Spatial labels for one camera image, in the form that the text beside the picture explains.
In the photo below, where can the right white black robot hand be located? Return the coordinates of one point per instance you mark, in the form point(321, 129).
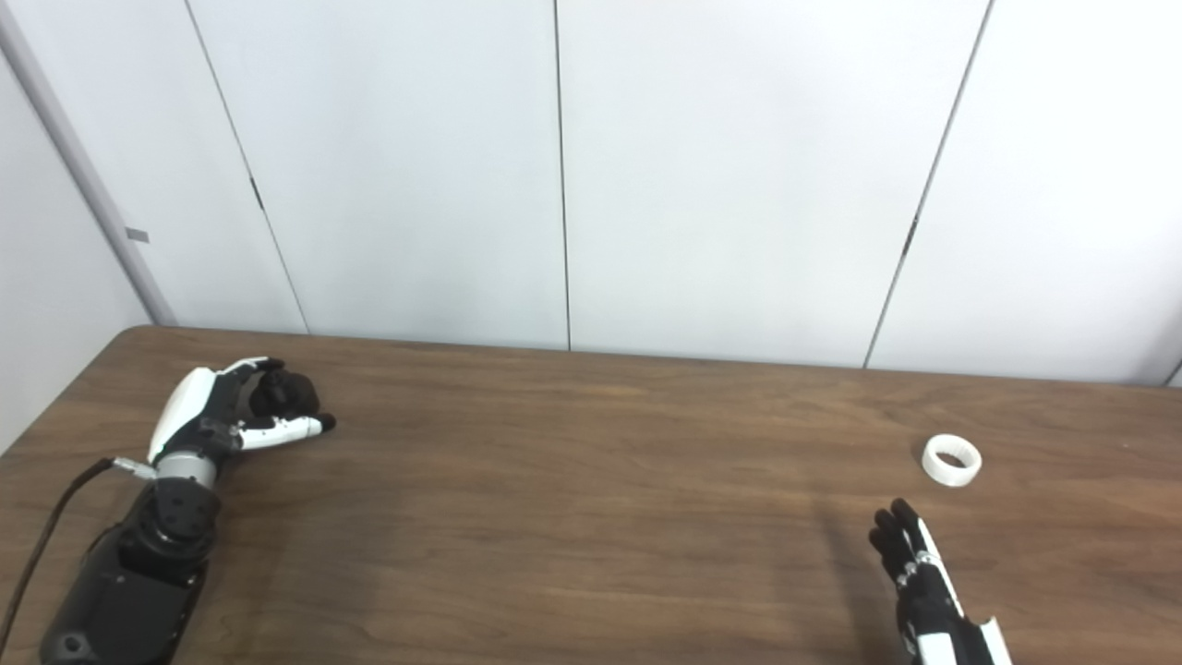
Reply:
point(928, 610)

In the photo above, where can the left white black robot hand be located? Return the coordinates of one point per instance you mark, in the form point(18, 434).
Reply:
point(185, 397)

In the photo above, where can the grey wall corner strip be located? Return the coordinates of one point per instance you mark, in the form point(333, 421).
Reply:
point(88, 175)

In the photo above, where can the small grey wall tag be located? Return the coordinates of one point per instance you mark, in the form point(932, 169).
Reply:
point(138, 235)

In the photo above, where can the round black gear part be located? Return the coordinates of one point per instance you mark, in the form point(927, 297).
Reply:
point(286, 392)

